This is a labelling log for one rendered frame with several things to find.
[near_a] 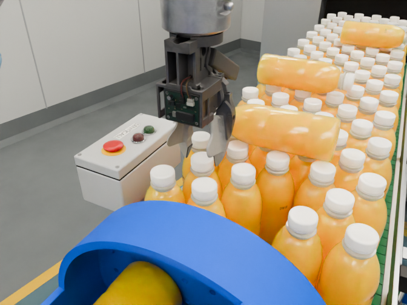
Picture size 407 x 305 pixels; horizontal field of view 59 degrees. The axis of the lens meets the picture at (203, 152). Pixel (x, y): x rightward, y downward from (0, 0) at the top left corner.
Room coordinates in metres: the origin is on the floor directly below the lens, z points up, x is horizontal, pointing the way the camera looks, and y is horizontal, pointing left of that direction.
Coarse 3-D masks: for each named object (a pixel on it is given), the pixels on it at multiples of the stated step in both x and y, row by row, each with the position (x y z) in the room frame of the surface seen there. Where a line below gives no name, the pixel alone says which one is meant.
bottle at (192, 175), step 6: (192, 174) 0.50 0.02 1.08; (198, 174) 0.49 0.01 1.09; (204, 174) 0.48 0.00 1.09; (210, 174) 0.50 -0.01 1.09; (216, 174) 0.51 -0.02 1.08; (186, 180) 0.50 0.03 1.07; (192, 180) 0.49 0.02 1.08; (216, 180) 0.49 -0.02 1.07; (186, 186) 0.49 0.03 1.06; (186, 192) 0.48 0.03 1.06; (186, 198) 0.48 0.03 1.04
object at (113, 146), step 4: (112, 140) 0.57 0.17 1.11; (116, 140) 0.57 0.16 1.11; (104, 144) 0.55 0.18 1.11; (108, 144) 0.55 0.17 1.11; (112, 144) 0.55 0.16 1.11; (116, 144) 0.55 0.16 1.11; (120, 144) 0.55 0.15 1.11; (104, 148) 0.54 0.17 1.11; (108, 148) 0.54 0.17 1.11; (112, 148) 0.54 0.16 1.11; (116, 148) 0.54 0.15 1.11; (120, 148) 0.54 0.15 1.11
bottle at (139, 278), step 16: (128, 272) 0.24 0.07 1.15; (144, 272) 0.24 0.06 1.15; (160, 272) 0.24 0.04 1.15; (112, 288) 0.22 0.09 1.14; (128, 288) 0.22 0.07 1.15; (144, 288) 0.22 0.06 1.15; (160, 288) 0.22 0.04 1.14; (176, 288) 0.23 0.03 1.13; (96, 304) 0.21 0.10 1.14; (112, 304) 0.20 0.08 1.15; (128, 304) 0.20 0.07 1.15; (144, 304) 0.21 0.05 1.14; (160, 304) 0.21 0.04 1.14; (176, 304) 0.22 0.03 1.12
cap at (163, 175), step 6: (156, 168) 0.47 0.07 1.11; (162, 168) 0.47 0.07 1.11; (168, 168) 0.47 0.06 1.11; (150, 174) 0.46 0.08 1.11; (156, 174) 0.46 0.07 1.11; (162, 174) 0.46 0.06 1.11; (168, 174) 0.45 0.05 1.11; (174, 174) 0.46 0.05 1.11; (156, 180) 0.45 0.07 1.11; (162, 180) 0.45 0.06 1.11; (168, 180) 0.45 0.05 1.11; (162, 186) 0.45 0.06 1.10
